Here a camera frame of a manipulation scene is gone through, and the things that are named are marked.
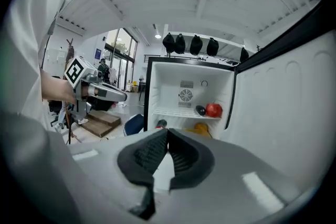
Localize person's white shirt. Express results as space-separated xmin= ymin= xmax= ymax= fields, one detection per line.
xmin=4 ymin=0 xmax=80 ymax=140

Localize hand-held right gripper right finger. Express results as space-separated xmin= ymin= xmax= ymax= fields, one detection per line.
xmin=167 ymin=128 xmax=216 ymax=190

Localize wooden coat stand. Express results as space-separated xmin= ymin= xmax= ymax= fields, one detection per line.
xmin=65 ymin=38 xmax=76 ymax=64

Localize red apple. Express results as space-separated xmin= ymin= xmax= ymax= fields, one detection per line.
xmin=205 ymin=103 xmax=224 ymax=118

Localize person's left forearm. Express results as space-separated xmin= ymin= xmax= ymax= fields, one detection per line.
xmin=40 ymin=67 xmax=77 ymax=106

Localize blue chair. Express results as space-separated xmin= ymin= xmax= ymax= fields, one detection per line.
xmin=123 ymin=113 xmax=145 ymax=137

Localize black office chair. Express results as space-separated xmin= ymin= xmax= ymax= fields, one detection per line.
xmin=48 ymin=75 xmax=64 ymax=128

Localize white wire fridge shelf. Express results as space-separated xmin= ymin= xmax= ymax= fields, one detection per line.
xmin=152 ymin=106 xmax=223 ymax=120

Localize wooden steps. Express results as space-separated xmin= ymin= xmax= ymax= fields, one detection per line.
xmin=80 ymin=110 xmax=122 ymax=138

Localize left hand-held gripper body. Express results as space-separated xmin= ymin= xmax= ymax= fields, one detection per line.
xmin=64 ymin=56 xmax=128 ymax=122

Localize black hanging bag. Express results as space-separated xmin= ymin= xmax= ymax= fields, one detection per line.
xmin=174 ymin=33 xmax=186 ymax=55
xmin=189 ymin=35 xmax=204 ymax=56
xmin=239 ymin=47 xmax=250 ymax=63
xmin=162 ymin=32 xmax=176 ymax=54
xmin=206 ymin=37 xmax=220 ymax=58

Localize large glass window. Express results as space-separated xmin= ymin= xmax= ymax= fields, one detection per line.
xmin=103 ymin=28 xmax=139 ymax=90

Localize yellow container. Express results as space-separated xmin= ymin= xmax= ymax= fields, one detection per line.
xmin=183 ymin=122 xmax=212 ymax=138

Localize black mini fridge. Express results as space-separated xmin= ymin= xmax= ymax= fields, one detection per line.
xmin=143 ymin=0 xmax=336 ymax=192

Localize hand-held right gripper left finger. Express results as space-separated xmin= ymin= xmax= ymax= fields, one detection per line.
xmin=117 ymin=128 xmax=169 ymax=221

